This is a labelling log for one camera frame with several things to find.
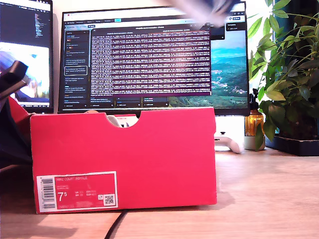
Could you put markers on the red Nike shoebox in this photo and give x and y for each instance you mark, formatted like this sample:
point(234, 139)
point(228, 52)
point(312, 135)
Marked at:
point(124, 161)

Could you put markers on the wide Huawei computer monitor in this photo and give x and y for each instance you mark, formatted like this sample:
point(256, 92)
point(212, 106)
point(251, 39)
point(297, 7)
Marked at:
point(149, 62)

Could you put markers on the white game controller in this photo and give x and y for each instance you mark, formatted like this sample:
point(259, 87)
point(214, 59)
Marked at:
point(233, 145)

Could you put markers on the small white pot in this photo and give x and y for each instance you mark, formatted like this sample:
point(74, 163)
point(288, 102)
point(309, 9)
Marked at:
point(249, 144)

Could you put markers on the amber pump bottle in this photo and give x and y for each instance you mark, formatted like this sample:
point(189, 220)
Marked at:
point(253, 122)

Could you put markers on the green leafy houseplant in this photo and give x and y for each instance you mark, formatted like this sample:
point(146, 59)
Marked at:
point(286, 74)

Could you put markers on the black square plant tray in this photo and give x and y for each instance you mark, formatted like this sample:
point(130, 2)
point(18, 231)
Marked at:
point(294, 147)

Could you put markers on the dark-framed computer monitor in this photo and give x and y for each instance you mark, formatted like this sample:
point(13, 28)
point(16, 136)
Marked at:
point(25, 25)

